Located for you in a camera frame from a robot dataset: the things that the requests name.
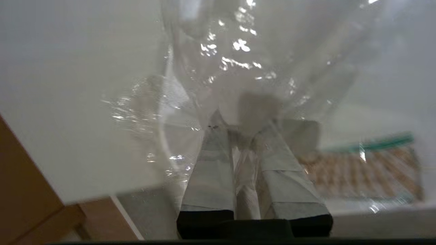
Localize white slippers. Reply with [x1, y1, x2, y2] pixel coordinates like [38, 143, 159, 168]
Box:
[102, 0, 375, 218]

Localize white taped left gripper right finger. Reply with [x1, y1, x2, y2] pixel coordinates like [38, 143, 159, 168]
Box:
[254, 121, 332, 237]

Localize drink sachet bag green label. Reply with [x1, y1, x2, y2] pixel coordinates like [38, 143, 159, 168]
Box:
[300, 133, 424, 205]

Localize white glossy drawer cabinet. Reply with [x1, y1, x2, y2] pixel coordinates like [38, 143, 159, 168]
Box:
[0, 0, 436, 205]

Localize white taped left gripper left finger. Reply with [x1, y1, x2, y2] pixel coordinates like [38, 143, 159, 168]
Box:
[176, 112, 235, 239]

